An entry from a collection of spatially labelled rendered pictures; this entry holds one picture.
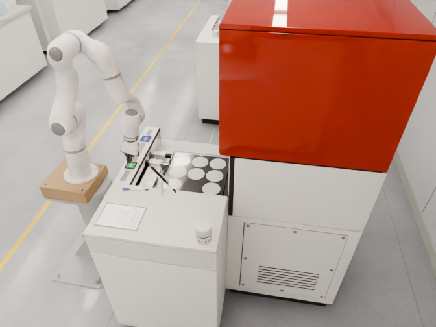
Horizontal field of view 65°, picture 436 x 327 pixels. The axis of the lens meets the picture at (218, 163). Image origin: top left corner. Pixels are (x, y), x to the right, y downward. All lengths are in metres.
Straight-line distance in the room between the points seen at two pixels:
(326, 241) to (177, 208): 0.82
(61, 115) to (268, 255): 1.35
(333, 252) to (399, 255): 1.06
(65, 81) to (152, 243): 0.85
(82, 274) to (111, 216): 1.10
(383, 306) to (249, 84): 1.88
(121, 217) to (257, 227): 0.72
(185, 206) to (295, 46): 0.90
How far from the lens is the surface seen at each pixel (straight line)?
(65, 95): 1.81
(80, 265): 2.83
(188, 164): 2.05
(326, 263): 2.13
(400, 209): 3.39
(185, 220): 1.65
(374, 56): 1.36
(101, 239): 1.69
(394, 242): 3.11
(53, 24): 6.22
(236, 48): 1.32
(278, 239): 1.97
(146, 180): 2.01
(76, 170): 2.05
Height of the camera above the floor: 2.21
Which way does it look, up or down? 40 degrees down
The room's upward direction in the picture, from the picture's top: straight up
